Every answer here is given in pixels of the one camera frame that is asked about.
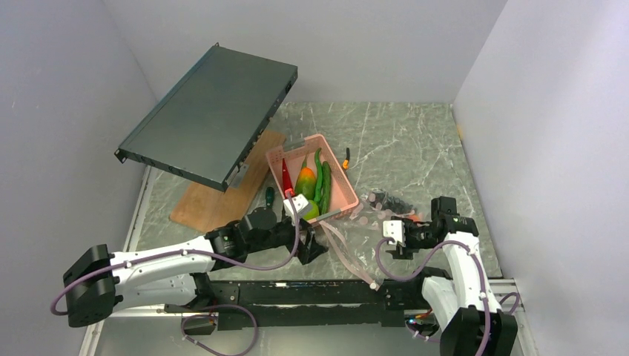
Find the green handled screwdriver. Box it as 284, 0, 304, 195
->
265, 186, 275, 209

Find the orange fake fruit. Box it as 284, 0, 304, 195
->
294, 167, 317, 200

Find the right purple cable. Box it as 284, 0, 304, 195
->
375, 237, 521, 356

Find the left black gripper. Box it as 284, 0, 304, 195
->
247, 213, 328, 264

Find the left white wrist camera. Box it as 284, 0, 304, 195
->
283, 194, 314, 223

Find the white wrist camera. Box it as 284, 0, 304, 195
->
383, 220, 406, 247
283, 194, 314, 223

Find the dark green fake cucumber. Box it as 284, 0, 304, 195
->
318, 162, 332, 215

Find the purple cable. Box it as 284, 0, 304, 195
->
50, 194, 302, 356
375, 237, 521, 356

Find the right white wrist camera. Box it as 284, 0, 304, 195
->
383, 220, 406, 247

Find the pink perforated plastic basket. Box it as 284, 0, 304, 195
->
266, 134, 359, 225

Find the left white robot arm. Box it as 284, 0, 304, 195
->
50, 208, 328, 328

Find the clear zip top bag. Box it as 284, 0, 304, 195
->
320, 188, 424, 291

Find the red fake chili pepper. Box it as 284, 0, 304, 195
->
282, 159, 294, 198

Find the aluminium frame rail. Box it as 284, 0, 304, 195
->
78, 167, 168, 356

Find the black orange small tool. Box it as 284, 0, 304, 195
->
342, 148, 351, 171

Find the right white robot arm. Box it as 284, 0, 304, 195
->
382, 197, 518, 355

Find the green fake apple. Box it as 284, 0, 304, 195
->
303, 200, 320, 220

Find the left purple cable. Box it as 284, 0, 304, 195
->
50, 194, 302, 356

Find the dark green rack server chassis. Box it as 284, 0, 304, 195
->
114, 44, 298, 192

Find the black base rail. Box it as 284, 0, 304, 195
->
164, 280, 429, 331

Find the brown wooden board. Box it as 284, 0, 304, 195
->
170, 130, 286, 233

